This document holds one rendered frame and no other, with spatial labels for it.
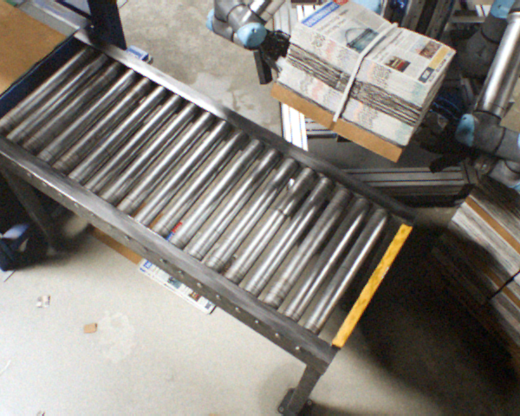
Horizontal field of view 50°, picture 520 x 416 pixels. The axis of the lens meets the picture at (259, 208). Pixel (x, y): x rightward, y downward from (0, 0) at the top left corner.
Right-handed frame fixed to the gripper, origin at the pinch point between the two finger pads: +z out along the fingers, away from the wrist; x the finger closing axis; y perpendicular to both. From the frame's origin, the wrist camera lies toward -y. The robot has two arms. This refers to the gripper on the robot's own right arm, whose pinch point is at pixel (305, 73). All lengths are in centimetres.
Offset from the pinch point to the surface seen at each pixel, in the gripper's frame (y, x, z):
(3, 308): -129, -54, -73
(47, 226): -97, -31, -73
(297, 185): -26.5, -15.5, 14.6
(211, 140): -27.2, -16.9, -17.0
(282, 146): -22.9, -6.5, 3.1
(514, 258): -36, 22, 84
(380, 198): -22.4, -5.6, 37.5
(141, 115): -30, -21, -42
